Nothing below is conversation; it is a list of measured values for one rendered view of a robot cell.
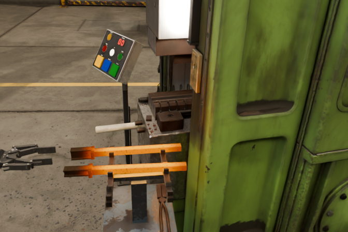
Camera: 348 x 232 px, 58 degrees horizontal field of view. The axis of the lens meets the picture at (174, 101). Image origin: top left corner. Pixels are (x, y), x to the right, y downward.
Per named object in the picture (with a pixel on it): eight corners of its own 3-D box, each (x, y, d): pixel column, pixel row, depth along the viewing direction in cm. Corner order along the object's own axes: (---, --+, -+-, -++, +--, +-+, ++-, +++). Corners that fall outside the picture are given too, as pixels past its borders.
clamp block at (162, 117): (160, 132, 157) (160, 120, 154) (156, 123, 165) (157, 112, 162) (183, 129, 160) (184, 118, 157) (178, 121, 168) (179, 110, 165)
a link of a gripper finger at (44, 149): (38, 154, 130) (38, 153, 131) (55, 153, 131) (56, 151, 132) (37, 148, 129) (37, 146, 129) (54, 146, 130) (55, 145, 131)
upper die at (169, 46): (155, 56, 151) (156, 36, 147) (147, 43, 169) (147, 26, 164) (236, 51, 162) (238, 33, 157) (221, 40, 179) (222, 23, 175)
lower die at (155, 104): (155, 120, 168) (155, 105, 164) (148, 103, 185) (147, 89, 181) (228, 112, 178) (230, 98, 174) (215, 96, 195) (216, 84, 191)
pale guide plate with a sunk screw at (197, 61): (196, 93, 136) (198, 55, 128) (189, 84, 144) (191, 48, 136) (200, 92, 137) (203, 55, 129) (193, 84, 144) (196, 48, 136)
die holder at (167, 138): (149, 204, 174) (149, 136, 154) (138, 162, 207) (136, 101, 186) (242, 188, 188) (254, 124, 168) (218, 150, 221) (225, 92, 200)
